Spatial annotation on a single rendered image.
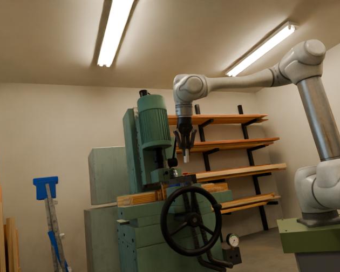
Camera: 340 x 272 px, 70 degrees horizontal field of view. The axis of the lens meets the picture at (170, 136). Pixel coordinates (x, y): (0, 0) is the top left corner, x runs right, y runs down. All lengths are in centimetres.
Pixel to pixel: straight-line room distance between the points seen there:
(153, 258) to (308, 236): 70
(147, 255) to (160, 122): 68
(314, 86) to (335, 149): 29
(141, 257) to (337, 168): 92
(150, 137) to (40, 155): 255
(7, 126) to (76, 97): 98
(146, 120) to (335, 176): 94
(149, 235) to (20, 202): 266
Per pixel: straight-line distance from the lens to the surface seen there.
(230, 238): 135
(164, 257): 127
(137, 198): 137
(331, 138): 124
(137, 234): 122
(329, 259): 135
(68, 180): 369
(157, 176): 137
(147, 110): 141
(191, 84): 103
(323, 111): 125
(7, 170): 376
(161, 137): 137
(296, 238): 130
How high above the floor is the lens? 95
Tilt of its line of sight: 12 degrees up
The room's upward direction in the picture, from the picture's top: 8 degrees counter-clockwise
